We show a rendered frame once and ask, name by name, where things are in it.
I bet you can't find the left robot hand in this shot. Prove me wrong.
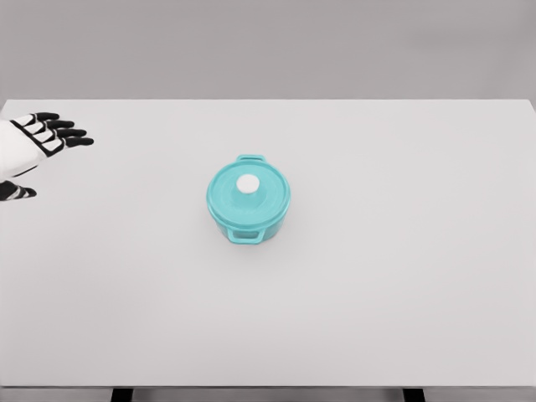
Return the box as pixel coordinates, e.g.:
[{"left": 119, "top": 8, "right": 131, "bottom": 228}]
[{"left": 0, "top": 111, "right": 95, "bottom": 203}]

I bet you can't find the teal pot lid white knob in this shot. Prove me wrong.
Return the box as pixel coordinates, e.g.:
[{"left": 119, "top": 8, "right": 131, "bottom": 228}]
[{"left": 205, "top": 161, "right": 291, "bottom": 227}]

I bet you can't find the teal pot with handles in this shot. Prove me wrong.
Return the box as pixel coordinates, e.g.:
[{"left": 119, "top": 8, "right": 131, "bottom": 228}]
[{"left": 206, "top": 153, "right": 292, "bottom": 245}]

